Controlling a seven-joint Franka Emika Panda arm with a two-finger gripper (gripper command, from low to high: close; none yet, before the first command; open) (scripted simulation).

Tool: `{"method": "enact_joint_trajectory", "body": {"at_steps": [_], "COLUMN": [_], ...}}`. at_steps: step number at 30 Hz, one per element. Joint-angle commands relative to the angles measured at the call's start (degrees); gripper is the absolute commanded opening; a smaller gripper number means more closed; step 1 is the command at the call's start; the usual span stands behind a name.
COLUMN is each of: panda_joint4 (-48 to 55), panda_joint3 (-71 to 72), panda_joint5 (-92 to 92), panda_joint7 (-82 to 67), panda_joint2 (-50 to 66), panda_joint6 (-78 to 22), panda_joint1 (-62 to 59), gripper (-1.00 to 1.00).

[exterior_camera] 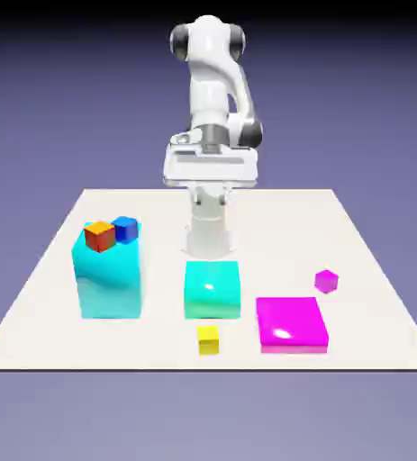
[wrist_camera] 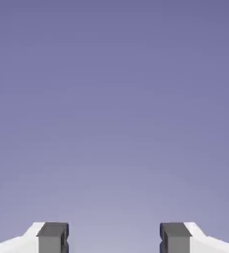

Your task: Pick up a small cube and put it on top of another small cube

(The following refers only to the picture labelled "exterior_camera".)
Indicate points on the small orange cube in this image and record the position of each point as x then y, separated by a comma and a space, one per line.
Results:
100, 236

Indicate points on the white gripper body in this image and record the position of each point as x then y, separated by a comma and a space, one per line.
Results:
210, 169

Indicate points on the large cyan box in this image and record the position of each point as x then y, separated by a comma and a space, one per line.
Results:
108, 281

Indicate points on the small purple cube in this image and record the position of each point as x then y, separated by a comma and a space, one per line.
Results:
326, 281

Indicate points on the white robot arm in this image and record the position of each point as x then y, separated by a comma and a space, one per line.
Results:
208, 65

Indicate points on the large turquoise box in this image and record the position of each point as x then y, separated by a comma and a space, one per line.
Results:
211, 290

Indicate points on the small yellow cube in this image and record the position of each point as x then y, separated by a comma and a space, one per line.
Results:
208, 340

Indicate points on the large magenta box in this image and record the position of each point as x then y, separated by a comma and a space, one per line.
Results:
291, 324

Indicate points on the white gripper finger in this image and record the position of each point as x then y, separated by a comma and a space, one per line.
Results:
223, 196
197, 196

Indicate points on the small blue cube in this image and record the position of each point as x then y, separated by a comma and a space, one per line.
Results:
126, 229

